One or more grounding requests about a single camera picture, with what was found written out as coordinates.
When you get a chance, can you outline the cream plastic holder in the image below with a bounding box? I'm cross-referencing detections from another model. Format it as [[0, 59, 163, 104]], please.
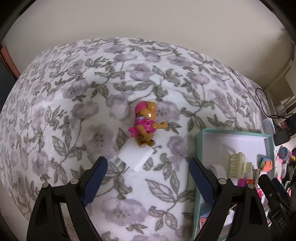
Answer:
[[228, 152, 253, 179]]

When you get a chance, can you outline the pink foam piece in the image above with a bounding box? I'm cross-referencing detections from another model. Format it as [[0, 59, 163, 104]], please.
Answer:
[[198, 216, 207, 230]]

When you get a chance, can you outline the greek pattern box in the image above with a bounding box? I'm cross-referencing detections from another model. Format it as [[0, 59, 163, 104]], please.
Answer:
[[252, 168, 261, 187]]

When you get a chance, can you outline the white tape roll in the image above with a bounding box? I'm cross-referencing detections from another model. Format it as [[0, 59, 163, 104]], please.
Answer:
[[206, 164, 228, 180]]

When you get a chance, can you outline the orange blue foam toy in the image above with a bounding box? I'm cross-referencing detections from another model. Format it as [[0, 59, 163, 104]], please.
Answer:
[[258, 157, 273, 172]]

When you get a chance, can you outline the round blue sticker badge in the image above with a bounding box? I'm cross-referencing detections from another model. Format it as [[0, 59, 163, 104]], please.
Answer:
[[277, 146, 292, 162]]

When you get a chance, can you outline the teal white box tray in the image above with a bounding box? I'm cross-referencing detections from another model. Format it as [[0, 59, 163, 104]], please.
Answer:
[[192, 128, 275, 240]]

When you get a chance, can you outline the white power bank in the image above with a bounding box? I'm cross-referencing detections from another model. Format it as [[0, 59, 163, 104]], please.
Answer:
[[262, 118, 275, 143]]

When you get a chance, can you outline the white eraser block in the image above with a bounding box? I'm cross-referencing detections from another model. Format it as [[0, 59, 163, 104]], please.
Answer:
[[117, 138, 154, 171]]

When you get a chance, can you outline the cream wooden shelf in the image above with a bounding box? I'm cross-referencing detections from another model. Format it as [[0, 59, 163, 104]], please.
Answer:
[[264, 59, 295, 116]]

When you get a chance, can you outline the floral purple blanket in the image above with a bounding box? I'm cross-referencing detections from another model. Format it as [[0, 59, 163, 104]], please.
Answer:
[[1, 38, 269, 240]]

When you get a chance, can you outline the brown pink dog figurine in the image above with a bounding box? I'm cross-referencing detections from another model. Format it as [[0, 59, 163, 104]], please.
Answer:
[[128, 101, 168, 148]]

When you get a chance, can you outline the black cable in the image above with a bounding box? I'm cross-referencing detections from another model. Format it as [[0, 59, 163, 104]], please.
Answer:
[[255, 87, 295, 133]]

